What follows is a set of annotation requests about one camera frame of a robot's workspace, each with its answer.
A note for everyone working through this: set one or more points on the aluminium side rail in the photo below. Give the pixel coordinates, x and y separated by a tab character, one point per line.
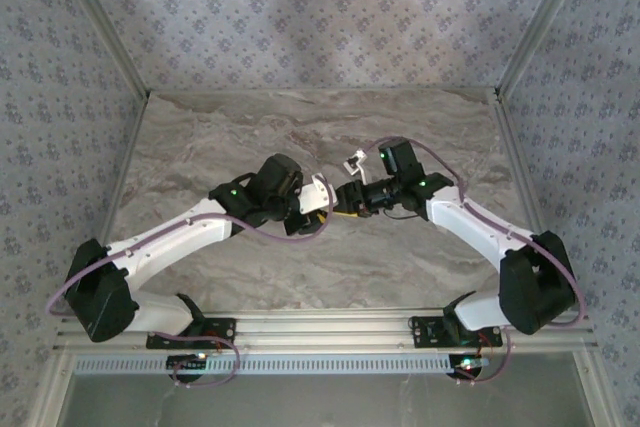
127	157
515	157

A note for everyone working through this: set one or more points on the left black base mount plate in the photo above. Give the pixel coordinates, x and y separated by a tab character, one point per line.
227	324

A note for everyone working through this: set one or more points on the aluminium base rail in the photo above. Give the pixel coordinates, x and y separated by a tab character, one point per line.
325	329

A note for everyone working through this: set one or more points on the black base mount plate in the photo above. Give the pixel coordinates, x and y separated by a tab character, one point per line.
227	324
425	332

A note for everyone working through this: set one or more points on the black controller board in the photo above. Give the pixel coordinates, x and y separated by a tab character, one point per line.
467	369
187	364

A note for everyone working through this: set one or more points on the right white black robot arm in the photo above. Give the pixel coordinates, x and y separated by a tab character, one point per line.
475	227

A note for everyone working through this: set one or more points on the aluminium corner post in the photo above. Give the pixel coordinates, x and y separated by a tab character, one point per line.
545	22
100	22

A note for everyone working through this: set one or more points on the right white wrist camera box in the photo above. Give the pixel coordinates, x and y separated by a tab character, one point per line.
352	163

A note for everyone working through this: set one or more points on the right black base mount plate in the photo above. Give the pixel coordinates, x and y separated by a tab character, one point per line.
425	332

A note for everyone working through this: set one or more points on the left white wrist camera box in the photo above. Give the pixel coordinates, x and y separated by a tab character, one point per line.
315	194

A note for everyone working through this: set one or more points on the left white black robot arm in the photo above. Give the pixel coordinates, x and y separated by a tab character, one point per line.
170	242

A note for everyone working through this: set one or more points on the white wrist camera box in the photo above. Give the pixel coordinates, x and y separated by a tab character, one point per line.
315	194
352	163

